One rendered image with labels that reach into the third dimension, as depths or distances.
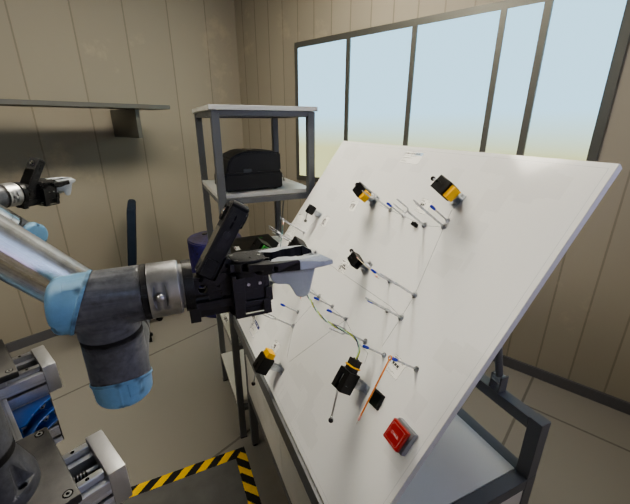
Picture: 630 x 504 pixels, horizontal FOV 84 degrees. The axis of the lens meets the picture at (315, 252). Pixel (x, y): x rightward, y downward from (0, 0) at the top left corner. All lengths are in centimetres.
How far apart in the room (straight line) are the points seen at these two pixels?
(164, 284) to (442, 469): 103
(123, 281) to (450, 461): 110
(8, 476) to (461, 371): 86
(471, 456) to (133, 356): 108
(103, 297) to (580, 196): 90
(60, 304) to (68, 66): 327
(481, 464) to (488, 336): 57
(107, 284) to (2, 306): 330
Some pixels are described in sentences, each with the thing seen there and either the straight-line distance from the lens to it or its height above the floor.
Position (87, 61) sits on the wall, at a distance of 375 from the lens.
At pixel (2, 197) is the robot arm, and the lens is 144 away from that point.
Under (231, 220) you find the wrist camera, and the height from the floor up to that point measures 165.
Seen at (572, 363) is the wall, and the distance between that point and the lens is 312.
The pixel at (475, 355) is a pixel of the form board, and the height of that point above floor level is 130.
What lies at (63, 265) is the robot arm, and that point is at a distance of 64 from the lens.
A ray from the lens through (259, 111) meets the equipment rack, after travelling 171.
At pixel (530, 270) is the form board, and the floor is 147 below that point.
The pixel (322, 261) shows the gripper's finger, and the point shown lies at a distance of 51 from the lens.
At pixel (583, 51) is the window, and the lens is 274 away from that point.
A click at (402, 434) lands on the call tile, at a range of 90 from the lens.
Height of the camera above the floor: 177
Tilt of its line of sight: 20 degrees down
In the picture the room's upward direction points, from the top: straight up
